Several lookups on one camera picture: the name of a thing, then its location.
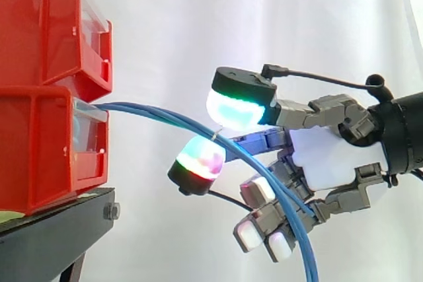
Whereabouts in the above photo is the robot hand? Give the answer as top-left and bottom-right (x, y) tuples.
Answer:
(167, 66), (392, 263)

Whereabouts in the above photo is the blue cable bundle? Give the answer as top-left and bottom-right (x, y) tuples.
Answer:
(94, 101), (320, 282)

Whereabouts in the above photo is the thin black cable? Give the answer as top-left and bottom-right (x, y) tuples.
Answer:
(260, 63), (393, 102)
(208, 190), (254, 213)

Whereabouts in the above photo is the black stand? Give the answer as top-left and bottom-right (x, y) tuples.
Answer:
(0, 187), (122, 282)

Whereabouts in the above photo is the red plastic bin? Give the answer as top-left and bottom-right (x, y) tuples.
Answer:
(0, 85), (110, 216)
(0, 0), (113, 103)

